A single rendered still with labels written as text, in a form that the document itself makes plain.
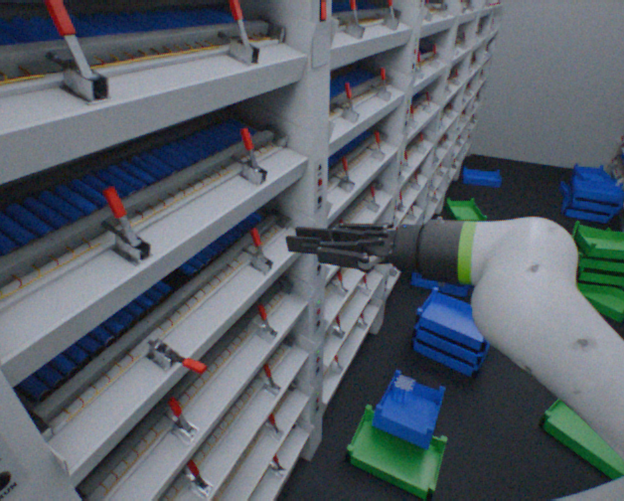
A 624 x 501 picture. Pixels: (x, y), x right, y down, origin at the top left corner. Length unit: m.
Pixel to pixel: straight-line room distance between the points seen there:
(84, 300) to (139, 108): 0.22
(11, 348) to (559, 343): 0.53
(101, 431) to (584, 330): 0.57
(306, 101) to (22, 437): 0.65
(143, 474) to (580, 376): 0.63
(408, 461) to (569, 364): 1.20
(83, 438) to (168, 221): 0.29
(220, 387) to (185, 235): 0.37
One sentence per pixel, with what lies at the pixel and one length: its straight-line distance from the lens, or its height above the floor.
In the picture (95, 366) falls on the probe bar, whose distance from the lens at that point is 0.64.
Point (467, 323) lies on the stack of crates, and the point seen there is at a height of 0.16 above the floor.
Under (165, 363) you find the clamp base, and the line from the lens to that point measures 0.65.
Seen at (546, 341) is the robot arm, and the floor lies 1.11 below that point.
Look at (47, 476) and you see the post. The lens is 0.58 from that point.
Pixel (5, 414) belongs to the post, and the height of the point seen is 1.06.
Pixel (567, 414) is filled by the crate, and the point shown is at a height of 0.00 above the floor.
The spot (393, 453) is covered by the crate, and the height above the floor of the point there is 0.00.
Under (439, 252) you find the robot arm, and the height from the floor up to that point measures 1.09.
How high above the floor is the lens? 1.40
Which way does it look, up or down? 33 degrees down
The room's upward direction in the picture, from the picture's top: straight up
